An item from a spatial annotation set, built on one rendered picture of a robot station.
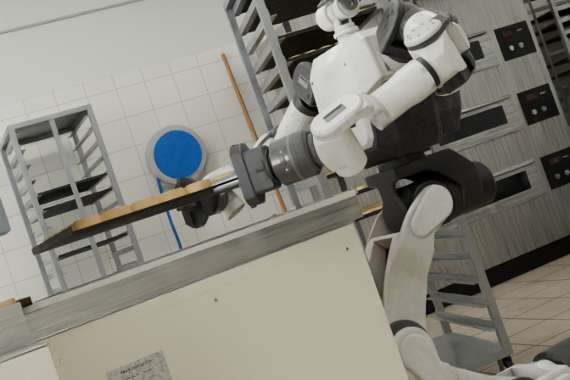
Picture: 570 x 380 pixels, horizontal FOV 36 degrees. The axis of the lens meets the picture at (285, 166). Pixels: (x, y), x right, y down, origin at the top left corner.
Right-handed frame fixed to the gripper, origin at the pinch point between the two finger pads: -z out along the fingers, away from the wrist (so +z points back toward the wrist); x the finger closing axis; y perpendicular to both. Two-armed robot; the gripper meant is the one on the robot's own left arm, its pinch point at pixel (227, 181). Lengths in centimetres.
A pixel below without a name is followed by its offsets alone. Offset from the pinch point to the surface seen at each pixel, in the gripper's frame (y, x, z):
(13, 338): 32.0, -13.9, -32.9
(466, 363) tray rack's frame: -164, -84, 1
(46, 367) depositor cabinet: 42, -19, -22
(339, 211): -20.4, -12.7, 13.5
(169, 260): 6.4, -10.5, -13.8
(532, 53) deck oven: -444, 33, 58
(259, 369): 0.2, -35.8, -6.2
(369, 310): -18.5, -33.9, 13.0
